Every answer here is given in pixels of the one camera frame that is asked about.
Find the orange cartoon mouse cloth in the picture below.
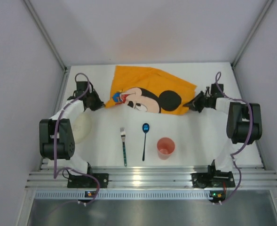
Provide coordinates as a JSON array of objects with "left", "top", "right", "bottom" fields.
[{"left": 105, "top": 65, "right": 197, "bottom": 115}]

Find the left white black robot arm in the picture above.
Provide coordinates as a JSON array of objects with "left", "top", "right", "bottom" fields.
[{"left": 39, "top": 81, "right": 104, "bottom": 178}]

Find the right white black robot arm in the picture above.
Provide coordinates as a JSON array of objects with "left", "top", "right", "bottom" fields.
[{"left": 183, "top": 82, "right": 262, "bottom": 172}]

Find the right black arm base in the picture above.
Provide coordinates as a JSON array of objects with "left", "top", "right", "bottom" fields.
[{"left": 191, "top": 171, "right": 236, "bottom": 189}]

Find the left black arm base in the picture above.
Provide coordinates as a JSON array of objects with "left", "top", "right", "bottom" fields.
[{"left": 67, "top": 173, "right": 109, "bottom": 188}]

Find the cream round plate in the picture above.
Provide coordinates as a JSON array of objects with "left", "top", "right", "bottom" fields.
[{"left": 71, "top": 112, "right": 92, "bottom": 144}]

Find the pink plastic cup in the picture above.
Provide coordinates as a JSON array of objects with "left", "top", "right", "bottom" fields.
[{"left": 157, "top": 137, "right": 175, "bottom": 160}]

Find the blue metallic spoon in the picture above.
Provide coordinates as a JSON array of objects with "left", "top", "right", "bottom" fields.
[{"left": 142, "top": 123, "right": 150, "bottom": 161}]

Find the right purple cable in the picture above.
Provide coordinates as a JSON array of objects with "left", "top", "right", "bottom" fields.
[{"left": 214, "top": 71, "right": 255, "bottom": 206}]

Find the purple cable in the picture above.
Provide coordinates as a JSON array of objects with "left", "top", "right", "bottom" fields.
[
  {"left": 214, "top": 71, "right": 255, "bottom": 206},
  {"left": 53, "top": 73, "right": 100, "bottom": 206}
]

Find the fork with teal handle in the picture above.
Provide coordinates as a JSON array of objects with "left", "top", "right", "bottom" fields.
[{"left": 120, "top": 127, "right": 127, "bottom": 167}]

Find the aluminium mounting rail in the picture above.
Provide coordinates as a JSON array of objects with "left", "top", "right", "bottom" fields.
[{"left": 25, "top": 167, "right": 277, "bottom": 190}]

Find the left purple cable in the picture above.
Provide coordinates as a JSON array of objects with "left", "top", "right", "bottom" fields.
[{"left": 53, "top": 73, "right": 100, "bottom": 206}]

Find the perforated grey cable duct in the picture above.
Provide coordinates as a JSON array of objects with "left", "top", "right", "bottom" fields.
[{"left": 35, "top": 189, "right": 226, "bottom": 202}]

